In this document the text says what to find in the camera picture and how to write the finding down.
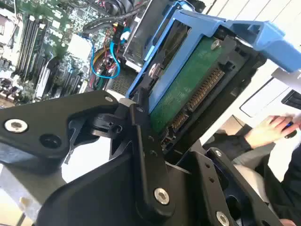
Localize hard disk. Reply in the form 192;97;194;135
126;2;301;163

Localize person's hand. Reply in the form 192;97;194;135
244;113;301;149

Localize round black tool blue ring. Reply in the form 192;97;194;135
282;121;299;140

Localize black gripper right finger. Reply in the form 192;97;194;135
184;147;283;226

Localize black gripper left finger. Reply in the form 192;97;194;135
0;88;176;221

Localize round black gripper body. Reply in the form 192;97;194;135
37;153;213;226

